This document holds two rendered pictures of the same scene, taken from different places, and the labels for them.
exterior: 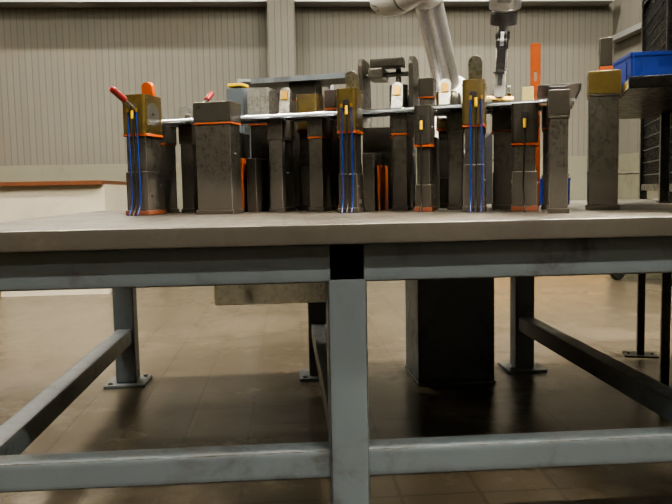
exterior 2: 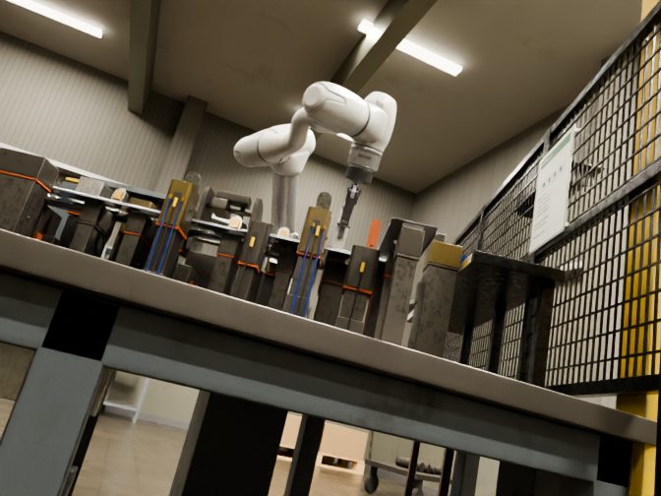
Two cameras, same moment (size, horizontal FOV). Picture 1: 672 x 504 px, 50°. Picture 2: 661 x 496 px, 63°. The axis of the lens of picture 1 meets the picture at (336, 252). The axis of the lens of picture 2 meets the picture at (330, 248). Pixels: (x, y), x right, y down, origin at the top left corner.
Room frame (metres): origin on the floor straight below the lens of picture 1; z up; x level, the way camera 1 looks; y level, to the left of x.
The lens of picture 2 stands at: (0.74, -0.13, 0.59)
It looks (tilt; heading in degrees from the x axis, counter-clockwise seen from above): 17 degrees up; 346
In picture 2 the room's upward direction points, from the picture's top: 13 degrees clockwise
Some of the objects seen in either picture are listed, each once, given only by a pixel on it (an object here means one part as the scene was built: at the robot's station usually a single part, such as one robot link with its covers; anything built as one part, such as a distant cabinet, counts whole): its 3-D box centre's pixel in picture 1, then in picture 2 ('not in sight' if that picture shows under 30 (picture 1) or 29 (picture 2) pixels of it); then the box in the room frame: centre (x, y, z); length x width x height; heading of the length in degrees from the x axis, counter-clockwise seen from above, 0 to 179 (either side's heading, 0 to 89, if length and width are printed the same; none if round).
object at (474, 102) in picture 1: (474, 147); (303, 279); (1.94, -0.37, 0.87); 0.12 x 0.07 x 0.35; 165
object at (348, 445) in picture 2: not in sight; (305, 439); (7.72, -2.08, 0.25); 1.41 x 1.05 x 0.49; 94
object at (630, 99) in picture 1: (649, 100); (465, 302); (2.22, -0.96, 1.01); 0.90 x 0.22 x 0.03; 165
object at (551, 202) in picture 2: not in sight; (554, 193); (1.90, -0.99, 1.30); 0.23 x 0.02 x 0.31; 165
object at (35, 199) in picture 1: (93, 230); not in sight; (6.69, 2.23, 0.43); 2.52 x 0.81 x 0.87; 4
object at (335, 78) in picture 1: (305, 80); (148, 199); (2.65, 0.10, 1.16); 0.37 x 0.14 x 0.02; 75
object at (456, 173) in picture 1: (456, 160); (276, 301); (2.17, -0.36, 0.84); 0.05 x 0.05 x 0.29; 75
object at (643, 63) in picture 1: (643, 80); not in sight; (2.36, -0.99, 1.09); 0.30 x 0.17 x 0.13; 174
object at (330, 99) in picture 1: (334, 150); not in sight; (2.50, 0.00, 0.90); 0.05 x 0.05 x 0.40; 75
